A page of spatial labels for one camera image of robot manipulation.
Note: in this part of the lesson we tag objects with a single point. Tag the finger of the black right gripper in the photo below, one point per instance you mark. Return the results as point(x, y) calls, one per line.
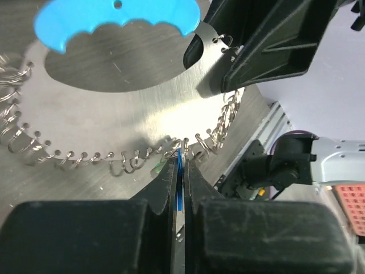
point(194, 52)
point(261, 41)

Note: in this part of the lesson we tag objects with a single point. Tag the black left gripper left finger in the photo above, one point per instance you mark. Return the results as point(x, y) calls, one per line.
point(100, 236)

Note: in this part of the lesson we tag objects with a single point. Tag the red plastic basket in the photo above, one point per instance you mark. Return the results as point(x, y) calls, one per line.
point(351, 198)

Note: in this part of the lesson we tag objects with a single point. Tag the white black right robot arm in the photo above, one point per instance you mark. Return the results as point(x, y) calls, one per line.
point(288, 163)

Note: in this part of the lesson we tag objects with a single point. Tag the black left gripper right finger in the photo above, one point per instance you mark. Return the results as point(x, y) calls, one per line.
point(235, 236)

